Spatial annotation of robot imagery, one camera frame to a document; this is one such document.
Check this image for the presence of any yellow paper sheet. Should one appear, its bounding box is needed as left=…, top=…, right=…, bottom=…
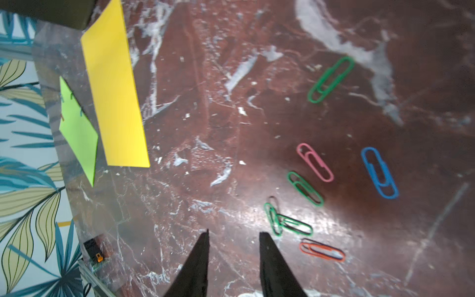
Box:
left=80, top=1, right=150, bottom=168

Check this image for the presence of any green paper sheet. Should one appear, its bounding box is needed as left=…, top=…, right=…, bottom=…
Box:
left=59, top=77, right=98, bottom=187

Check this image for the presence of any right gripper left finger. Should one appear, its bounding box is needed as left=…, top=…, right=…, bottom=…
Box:
left=165, top=230, right=210, bottom=297

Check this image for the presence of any pink paperclip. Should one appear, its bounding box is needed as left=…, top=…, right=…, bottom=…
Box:
left=296, top=142, right=335, bottom=183

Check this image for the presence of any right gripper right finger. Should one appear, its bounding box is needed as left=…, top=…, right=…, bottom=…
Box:
left=259, top=232, right=307, bottom=297

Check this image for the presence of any blue paperclip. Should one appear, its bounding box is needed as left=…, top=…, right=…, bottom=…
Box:
left=361, top=147, right=400, bottom=200

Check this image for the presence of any red paperclip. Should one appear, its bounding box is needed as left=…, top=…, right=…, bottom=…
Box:
left=299, top=238, right=346, bottom=262

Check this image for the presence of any small black clip object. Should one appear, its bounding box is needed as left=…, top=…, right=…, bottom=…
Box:
left=83, top=238, right=109, bottom=272

